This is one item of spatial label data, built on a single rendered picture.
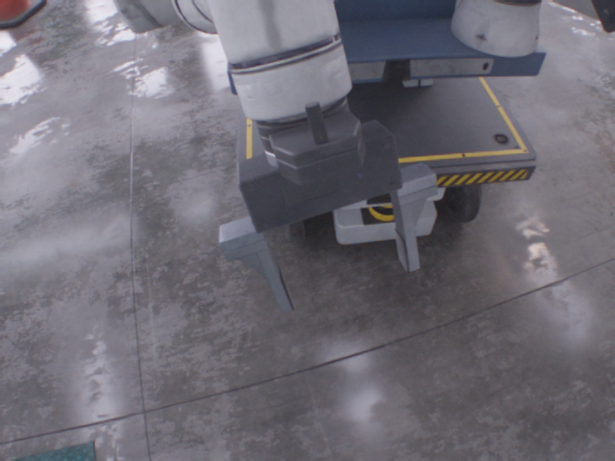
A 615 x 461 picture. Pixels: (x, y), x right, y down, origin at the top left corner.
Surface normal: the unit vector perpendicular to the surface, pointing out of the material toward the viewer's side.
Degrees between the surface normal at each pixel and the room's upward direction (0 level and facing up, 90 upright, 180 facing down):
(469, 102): 0
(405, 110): 0
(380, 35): 0
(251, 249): 66
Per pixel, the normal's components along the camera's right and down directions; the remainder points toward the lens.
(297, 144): -0.25, -0.81
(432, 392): -0.04, -0.56
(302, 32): 0.43, 0.39
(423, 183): 0.18, 0.51
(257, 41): -0.25, 0.59
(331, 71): 0.73, 0.22
